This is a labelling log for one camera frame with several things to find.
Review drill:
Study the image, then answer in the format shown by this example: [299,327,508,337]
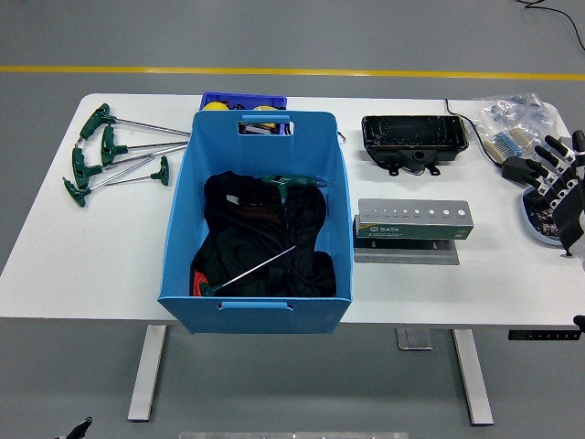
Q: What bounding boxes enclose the black clothing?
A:
[189,171,338,298]

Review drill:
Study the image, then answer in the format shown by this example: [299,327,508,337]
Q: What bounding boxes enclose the black adapter cord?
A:
[445,98,504,168]

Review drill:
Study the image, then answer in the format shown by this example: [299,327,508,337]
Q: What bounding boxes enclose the short green T-handle hex key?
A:
[103,155,171,187]

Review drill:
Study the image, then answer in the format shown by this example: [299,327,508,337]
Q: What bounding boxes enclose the large green T-handle hex key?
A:
[261,174,329,241]

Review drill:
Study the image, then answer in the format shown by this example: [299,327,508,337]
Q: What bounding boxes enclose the grey metal table bracket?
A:
[395,327,434,351]

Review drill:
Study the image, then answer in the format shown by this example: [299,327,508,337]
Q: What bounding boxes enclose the small green T-handle hex key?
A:
[200,244,298,298]

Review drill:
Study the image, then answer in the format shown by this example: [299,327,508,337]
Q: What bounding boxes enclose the black plastic tray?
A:
[360,113,471,177]

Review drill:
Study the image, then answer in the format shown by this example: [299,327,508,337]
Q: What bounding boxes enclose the black table control panel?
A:
[507,327,584,342]

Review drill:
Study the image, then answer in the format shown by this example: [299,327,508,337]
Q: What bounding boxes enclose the metal hex key stand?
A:
[354,198,475,265]

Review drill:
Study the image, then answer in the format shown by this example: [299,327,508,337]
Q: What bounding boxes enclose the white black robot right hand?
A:
[525,130,585,266]

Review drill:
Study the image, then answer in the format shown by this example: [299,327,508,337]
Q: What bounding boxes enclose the black floor cable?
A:
[516,0,585,49]

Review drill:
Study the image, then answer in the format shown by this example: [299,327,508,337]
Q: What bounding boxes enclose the white table leg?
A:
[450,327,495,426]
[126,325,168,423]

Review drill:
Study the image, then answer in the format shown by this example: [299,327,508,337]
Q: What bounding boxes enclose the black power adapter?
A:
[501,156,543,185]

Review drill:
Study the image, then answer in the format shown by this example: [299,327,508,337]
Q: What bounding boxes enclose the light blue plastic storage box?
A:
[157,109,356,335]

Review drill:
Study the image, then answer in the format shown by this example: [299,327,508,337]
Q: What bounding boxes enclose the round dish of parts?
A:
[522,187,563,248]

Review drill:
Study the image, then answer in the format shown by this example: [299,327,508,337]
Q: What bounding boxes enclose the clear bag of blue resistors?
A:
[473,93,563,161]

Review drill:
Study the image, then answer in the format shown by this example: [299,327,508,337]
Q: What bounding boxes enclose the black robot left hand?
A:
[57,415,94,439]

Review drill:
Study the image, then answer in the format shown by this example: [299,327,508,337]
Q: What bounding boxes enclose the taped beige resistor strip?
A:
[484,127,536,162]

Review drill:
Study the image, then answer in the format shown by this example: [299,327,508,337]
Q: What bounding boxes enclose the dark blue plastic bin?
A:
[200,91,289,112]

